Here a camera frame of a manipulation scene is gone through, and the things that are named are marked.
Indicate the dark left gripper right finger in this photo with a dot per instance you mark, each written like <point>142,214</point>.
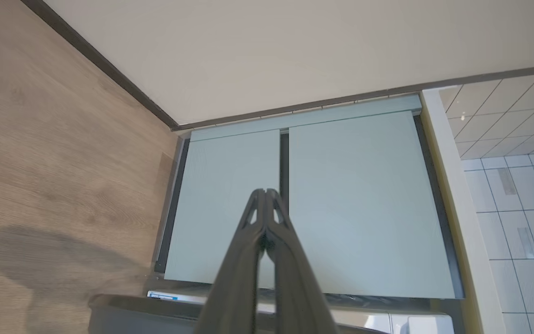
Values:
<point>290,278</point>

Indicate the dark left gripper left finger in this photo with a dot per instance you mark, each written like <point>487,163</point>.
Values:
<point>244,260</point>

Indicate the dark wall baseboard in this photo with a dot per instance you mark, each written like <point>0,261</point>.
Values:
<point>100,58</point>

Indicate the blue energy label sticker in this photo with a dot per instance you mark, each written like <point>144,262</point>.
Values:
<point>161,296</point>

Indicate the dark wall trim strip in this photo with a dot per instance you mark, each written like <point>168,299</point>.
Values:
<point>341,99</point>

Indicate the white front-load washing machine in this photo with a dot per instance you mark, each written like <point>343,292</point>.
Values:
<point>424,324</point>

